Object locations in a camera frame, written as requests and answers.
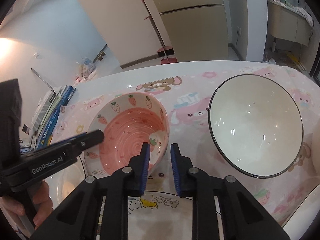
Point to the beige three-door refrigerator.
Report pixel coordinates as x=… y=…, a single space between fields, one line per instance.
x=197 y=28

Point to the white bowl black rim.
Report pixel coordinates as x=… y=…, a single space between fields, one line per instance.
x=255 y=125

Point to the white life plate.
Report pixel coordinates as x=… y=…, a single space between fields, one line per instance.
x=303 y=216
x=64 y=182

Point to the stack of books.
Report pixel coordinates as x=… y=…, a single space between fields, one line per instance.
x=45 y=118

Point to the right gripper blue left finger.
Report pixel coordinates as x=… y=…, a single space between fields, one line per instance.
x=140 y=167

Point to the pink cartoon tablecloth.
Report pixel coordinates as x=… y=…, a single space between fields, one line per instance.
x=185 y=96

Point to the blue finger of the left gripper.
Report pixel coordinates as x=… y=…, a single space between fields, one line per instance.
x=73 y=140

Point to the pink strawberry bowl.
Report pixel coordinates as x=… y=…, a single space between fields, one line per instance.
x=127 y=122

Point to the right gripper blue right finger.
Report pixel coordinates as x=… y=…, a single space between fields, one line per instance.
x=184 y=183

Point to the person's left hand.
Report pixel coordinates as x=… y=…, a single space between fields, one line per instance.
x=40 y=199

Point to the beige bathroom vanity cabinet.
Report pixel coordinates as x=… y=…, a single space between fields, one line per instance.
x=287 y=24

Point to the white cartoon plate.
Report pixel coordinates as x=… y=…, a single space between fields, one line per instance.
x=159 y=215

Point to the white cloth on sink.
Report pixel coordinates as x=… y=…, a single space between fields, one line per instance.
x=307 y=16

